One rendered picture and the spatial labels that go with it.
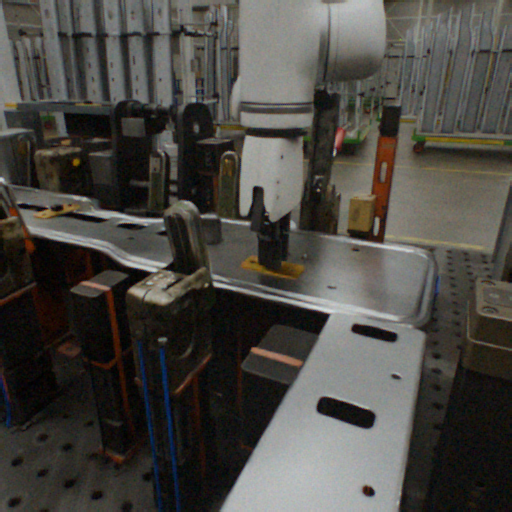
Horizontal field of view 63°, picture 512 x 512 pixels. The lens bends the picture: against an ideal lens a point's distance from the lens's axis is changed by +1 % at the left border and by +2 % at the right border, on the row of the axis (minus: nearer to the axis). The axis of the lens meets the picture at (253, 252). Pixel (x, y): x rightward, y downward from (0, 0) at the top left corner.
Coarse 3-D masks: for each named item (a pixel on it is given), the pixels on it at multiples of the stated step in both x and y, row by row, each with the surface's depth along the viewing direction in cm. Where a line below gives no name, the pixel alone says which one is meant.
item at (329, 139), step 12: (324, 96) 63; (336, 96) 64; (324, 108) 63; (336, 108) 65; (312, 120) 67; (324, 120) 67; (336, 120) 66; (312, 132) 67; (324, 132) 67; (336, 132) 67; (312, 144) 68; (324, 144) 68; (312, 156) 68; (324, 156) 68; (312, 168) 69; (324, 168) 68; (312, 180) 70; (324, 180) 68; (324, 192) 69
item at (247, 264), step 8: (256, 256) 59; (248, 264) 57; (256, 264) 57; (288, 264) 57; (296, 264) 57; (264, 272) 55; (272, 272) 55; (280, 272) 55; (288, 272) 55; (296, 272) 55
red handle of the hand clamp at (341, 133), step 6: (342, 132) 76; (336, 138) 75; (342, 138) 75; (336, 144) 74; (336, 150) 74; (336, 156) 74; (318, 180) 70; (318, 186) 69; (312, 192) 70; (318, 192) 69
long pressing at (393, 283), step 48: (48, 192) 90; (48, 240) 69; (96, 240) 66; (144, 240) 66; (240, 240) 66; (336, 240) 66; (240, 288) 52; (288, 288) 51; (336, 288) 51; (384, 288) 51; (432, 288) 52
